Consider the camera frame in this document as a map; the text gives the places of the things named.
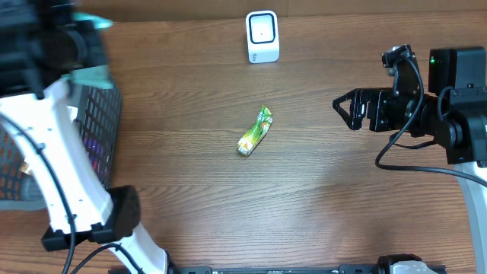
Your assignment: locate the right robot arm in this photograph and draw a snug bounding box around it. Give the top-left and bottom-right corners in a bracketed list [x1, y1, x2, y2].
[333, 44, 486, 273]

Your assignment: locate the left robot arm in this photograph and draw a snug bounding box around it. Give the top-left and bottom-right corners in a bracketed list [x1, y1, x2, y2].
[1, 1, 170, 273]

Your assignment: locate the teal snack packet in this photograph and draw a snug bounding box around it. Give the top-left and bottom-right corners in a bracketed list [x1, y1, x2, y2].
[62, 11, 115, 89]

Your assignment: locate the grey plastic mesh basket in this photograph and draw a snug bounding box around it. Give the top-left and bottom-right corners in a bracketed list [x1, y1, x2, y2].
[1, 79, 122, 211]

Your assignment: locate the white barcode scanner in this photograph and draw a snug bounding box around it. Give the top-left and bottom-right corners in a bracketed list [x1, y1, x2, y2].
[245, 10, 280, 64]

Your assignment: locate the white tube with gold cap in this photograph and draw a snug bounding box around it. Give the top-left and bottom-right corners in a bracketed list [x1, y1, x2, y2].
[67, 106, 78, 122]

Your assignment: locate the green yellow snack packet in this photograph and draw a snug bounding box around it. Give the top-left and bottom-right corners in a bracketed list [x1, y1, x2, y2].
[237, 105, 274, 156]

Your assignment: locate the purple pad package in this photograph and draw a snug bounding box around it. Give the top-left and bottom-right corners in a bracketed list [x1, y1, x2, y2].
[82, 135, 110, 180]

